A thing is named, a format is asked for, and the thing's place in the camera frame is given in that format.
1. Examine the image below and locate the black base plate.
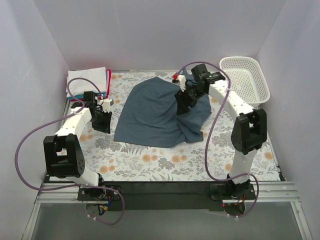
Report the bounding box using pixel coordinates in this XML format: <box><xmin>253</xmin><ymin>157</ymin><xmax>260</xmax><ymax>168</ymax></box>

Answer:
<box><xmin>77</xmin><ymin>181</ymin><xmax>256</xmax><ymax>212</ymax></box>

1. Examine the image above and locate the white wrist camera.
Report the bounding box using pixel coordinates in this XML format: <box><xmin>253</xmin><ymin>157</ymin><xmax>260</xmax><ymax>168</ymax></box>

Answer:
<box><xmin>98</xmin><ymin>98</ymin><xmax>114</xmax><ymax>113</ymax></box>
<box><xmin>172</xmin><ymin>73</ymin><xmax>187</xmax><ymax>92</ymax></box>

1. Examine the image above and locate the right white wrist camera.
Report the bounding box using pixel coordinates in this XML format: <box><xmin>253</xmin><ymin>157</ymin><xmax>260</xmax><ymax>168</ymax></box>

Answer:
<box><xmin>172</xmin><ymin>73</ymin><xmax>187</xmax><ymax>92</ymax></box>

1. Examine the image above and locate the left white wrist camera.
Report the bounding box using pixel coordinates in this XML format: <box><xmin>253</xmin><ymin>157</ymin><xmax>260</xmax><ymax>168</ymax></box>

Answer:
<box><xmin>98</xmin><ymin>98</ymin><xmax>114</xmax><ymax>113</ymax></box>

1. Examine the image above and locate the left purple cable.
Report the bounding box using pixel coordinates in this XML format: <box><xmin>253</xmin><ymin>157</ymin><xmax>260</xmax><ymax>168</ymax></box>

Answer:
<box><xmin>14</xmin><ymin>78</ymin><xmax>125</xmax><ymax>225</ymax></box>

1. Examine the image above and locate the white plastic basket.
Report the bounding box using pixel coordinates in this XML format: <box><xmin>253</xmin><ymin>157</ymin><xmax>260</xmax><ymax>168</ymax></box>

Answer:
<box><xmin>219</xmin><ymin>56</ymin><xmax>271</xmax><ymax>108</ymax></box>

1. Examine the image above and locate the white folded t shirt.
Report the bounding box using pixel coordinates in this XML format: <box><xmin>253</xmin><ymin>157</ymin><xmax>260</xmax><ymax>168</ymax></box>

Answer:
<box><xmin>66</xmin><ymin>66</ymin><xmax>108</xmax><ymax>98</ymax></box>

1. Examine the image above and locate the red folded t shirt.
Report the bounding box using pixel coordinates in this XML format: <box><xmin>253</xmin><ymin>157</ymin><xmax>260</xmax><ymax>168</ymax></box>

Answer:
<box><xmin>70</xmin><ymin>69</ymin><xmax>112</xmax><ymax>103</ymax></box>

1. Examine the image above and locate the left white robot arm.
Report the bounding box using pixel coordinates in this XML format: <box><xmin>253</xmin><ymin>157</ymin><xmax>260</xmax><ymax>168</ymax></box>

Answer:
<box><xmin>43</xmin><ymin>91</ymin><xmax>114</xmax><ymax>200</ymax></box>

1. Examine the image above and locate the teal folded t shirt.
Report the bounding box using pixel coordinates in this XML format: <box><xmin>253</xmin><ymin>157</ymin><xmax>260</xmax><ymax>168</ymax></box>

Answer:
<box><xmin>68</xmin><ymin>69</ymin><xmax>110</xmax><ymax>101</ymax></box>

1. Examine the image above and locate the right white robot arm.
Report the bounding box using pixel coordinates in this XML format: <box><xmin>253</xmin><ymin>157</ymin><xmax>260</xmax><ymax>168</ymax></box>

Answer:
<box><xmin>172</xmin><ymin>61</ymin><xmax>267</xmax><ymax>199</ymax></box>

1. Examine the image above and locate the blue grey t shirt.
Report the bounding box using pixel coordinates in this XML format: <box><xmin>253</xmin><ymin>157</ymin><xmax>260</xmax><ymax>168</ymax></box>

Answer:
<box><xmin>113</xmin><ymin>77</ymin><xmax>212</xmax><ymax>148</ymax></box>

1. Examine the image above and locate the floral table mat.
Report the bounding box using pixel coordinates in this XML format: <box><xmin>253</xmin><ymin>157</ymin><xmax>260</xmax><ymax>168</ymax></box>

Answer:
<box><xmin>79</xmin><ymin>71</ymin><xmax>281</xmax><ymax>181</ymax></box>

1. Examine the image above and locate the aluminium frame rail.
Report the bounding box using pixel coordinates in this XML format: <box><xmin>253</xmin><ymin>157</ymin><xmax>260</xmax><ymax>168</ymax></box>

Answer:
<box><xmin>36</xmin><ymin>181</ymin><xmax>301</xmax><ymax>203</ymax></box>

